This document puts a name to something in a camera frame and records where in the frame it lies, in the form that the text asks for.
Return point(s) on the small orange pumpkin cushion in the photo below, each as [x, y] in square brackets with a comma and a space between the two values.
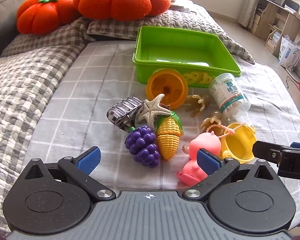
[45, 12]

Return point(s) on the grey checked quilt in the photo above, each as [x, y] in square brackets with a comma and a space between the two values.
[20, 80]

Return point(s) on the wooden desk with shelves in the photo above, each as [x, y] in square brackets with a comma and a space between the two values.
[282, 12]

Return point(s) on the yellow toy corn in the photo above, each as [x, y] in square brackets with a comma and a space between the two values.
[167, 135]

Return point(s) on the grey grid bedsheet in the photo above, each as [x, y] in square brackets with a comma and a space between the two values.
[90, 85]

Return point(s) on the beige window curtain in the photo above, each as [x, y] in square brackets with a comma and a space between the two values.
[257, 0]

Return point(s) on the large orange pumpkin cushion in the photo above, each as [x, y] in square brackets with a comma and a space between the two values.
[120, 2]

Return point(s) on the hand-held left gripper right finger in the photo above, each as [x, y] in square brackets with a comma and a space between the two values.
[207, 162]

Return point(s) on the beige starfish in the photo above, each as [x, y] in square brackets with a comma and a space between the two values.
[150, 110]

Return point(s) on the yellow plastic toy cup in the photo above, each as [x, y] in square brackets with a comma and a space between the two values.
[237, 142]

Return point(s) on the grey checked pillow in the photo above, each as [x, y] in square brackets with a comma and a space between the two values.
[190, 20]

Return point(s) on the translucent beige toy hand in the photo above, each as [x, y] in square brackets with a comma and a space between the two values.
[197, 103]
[212, 120]

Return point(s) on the green plastic bin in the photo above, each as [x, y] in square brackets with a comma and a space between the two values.
[180, 42]

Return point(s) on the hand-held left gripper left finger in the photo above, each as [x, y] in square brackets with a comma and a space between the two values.
[90, 158]

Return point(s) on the orange round plastic toy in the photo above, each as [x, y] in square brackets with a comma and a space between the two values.
[165, 85]

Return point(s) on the clear cotton swab jar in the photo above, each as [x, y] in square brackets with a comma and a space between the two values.
[227, 92]

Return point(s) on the white paper bag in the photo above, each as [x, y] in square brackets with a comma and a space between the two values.
[288, 52]

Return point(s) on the purple toy grapes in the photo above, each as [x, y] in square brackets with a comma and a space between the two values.
[142, 145]

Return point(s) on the pink toy pig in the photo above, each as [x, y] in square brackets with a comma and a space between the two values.
[205, 142]

